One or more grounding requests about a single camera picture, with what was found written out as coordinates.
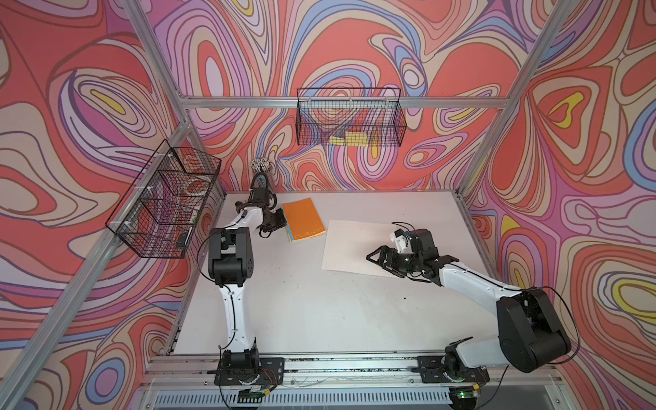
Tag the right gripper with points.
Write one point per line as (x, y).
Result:
(383, 250)

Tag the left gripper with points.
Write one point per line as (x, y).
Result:
(280, 221)

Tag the orange cover notebook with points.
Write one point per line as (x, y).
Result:
(303, 221)

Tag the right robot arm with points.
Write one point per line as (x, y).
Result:
(530, 333)

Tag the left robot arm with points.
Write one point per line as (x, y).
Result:
(231, 263)

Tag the mesh pencil cup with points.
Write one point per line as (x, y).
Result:
(263, 165)

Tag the yellow sticky notes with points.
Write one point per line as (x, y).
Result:
(350, 139)

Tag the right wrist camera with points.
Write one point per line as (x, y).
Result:
(402, 241)

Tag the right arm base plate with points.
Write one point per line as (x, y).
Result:
(442, 369)

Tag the left wire basket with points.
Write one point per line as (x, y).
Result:
(160, 212)

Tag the wire basket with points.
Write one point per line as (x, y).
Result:
(323, 112)
(160, 212)

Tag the back wire basket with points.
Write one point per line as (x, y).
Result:
(323, 112)

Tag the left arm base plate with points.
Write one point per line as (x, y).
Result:
(267, 371)

